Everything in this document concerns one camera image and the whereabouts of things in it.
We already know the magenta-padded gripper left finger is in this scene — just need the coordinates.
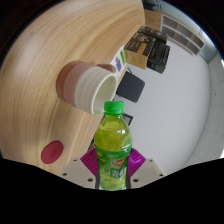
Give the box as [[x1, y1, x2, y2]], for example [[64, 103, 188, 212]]
[[59, 148, 101, 190]]

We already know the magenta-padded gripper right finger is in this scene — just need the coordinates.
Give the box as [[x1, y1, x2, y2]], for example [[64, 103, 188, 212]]
[[128, 148, 167, 190]]

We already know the green drink bottle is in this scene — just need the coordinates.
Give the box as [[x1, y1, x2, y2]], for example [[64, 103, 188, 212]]
[[93, 100, 134, 192]]

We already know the flat round red coaster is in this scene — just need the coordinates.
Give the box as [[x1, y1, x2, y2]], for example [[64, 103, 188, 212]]
[[40, 140, 65, 165]]

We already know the white and brown cup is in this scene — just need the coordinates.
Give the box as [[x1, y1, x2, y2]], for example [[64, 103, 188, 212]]
[[55, 60, 120, 116]]

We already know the white green purple leaflet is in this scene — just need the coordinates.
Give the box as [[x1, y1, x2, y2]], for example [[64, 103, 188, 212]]
[[113, 44, 128, 74]]

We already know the black printed box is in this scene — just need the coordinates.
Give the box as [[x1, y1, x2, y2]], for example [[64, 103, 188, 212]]
[[146, 41, 171, 75]]

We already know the brown cardboard box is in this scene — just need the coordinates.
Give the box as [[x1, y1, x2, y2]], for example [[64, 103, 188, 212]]
[[123, 32, 156, 70]]

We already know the dark flat box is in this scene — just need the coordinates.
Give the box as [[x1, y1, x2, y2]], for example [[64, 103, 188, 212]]
[[137, 25, 169, 44]]

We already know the wooden shelf cabinet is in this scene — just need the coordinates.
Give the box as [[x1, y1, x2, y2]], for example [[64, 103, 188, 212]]
[[143, 8, 206, 57]]

